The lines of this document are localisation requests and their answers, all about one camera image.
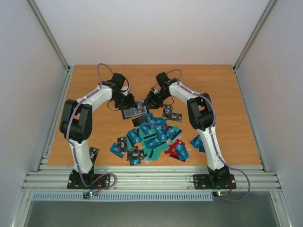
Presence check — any grey slotted cable duct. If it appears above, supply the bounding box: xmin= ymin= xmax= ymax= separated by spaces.
xmin=32 ymin=192 xmax=213 ymax=202

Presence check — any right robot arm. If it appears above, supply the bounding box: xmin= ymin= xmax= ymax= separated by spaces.
xmin=143 ymin=72 xmax=230 ymax=188

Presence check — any blue card right upper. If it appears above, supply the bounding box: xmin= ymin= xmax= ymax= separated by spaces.
xmin=190 ymin=135 xmax=203 ymax=149

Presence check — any blue card right lower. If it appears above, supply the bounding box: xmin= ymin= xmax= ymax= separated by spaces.
xmin=198 ymin=145 xmax=206 ymax=153

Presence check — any controller board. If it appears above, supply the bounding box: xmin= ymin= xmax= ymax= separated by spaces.
xmin=83 ymin=191 xmax=98 ymax=199
xmin=213 ymin=191 xmax=230 ymax=197

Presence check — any blue vip card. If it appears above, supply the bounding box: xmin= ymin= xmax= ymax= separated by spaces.
xmin=175 ymin=144 xmax=189 ymax=161

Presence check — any blue card bottom of pile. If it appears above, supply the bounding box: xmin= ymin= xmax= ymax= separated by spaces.
xmin=129 ymin=159 xmax=141 ymax=166

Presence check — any plain black card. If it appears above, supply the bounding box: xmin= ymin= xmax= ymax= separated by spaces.
xmin=132 ymin=115 xmax=148 ymax=127

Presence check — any large teal card centre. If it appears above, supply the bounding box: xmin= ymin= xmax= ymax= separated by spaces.
xmin=139 ymin=128 xmax=165 ymax=149

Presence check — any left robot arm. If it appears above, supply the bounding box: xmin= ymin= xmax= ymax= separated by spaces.
xmin=59 ymin=73 xmax=136 ymax=188

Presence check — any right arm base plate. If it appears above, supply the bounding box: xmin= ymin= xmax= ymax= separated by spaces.
xmin=193 ymin=174 xmax=237 ymax=190

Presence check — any blue card of pile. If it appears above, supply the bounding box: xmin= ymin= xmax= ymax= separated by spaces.
xmin=129 ymin=159 xmax=141 ymax=166
xmin=146 ymin=113 xmax=157 ymax=125

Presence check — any aluminium rail frame front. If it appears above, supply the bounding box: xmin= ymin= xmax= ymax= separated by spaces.
xmin=22 ymin=165 xmax=282 ymax=192

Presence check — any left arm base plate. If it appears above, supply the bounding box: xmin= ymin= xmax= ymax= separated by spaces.
xmin=67 ymin=174 xmax=111 ymax=190

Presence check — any blue card top of pile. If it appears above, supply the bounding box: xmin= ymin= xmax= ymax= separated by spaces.
xmin=146 ymin=113 xmax=157 ymax=125

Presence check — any red card bottom right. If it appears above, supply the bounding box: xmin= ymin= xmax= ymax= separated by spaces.
xmin=164 ymin=139 xmax=185 ymax=160

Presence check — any teal card with stripe bottom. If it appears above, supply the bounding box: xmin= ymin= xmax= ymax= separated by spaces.
xmin=146 ymin=148 xmax=164 ymax=161

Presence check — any dark blue card holder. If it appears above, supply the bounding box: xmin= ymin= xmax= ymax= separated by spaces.
xmin=121 ymin=100 xmax=150 ymax=120

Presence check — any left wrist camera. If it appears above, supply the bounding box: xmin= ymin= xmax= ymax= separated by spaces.
xmin=120 ymin=85 xmax=131 ymax=93

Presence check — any black vip card on red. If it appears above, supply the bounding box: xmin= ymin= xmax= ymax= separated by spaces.
xmin=127 ymin=149 xmax=144 ymax=160

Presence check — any right controller board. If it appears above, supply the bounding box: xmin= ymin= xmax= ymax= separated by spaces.
xmin=213 ymin=191 xmax=230 ymax=197

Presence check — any left controller board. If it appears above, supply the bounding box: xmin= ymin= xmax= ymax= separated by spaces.
xmin=83 ymin=191 xmax=98 ymax=199

